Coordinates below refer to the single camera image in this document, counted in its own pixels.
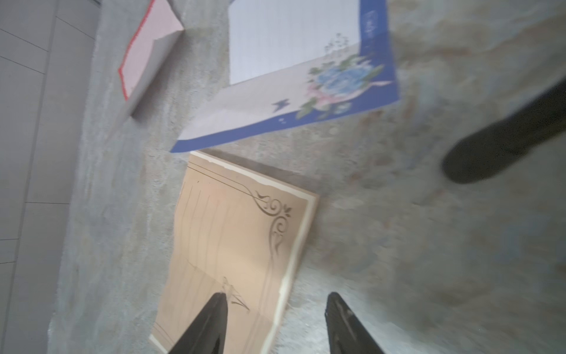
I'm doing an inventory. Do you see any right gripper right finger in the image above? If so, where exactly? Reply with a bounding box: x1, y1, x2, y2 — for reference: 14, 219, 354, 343
325, 292, 384, 354

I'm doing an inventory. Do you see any black perforated music stand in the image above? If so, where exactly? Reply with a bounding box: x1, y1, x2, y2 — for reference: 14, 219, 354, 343
441, 80, 565, 184

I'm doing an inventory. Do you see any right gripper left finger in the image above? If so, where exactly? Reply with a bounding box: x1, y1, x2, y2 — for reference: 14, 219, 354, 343
169, 293, 228, 354

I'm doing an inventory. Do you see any pink red-bordered letter paper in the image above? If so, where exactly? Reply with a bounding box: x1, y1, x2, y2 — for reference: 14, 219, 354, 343
118, 0, 184, 103

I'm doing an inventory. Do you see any cream letter paper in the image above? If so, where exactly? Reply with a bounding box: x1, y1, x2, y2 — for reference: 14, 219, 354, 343
149, 151, 318, 353

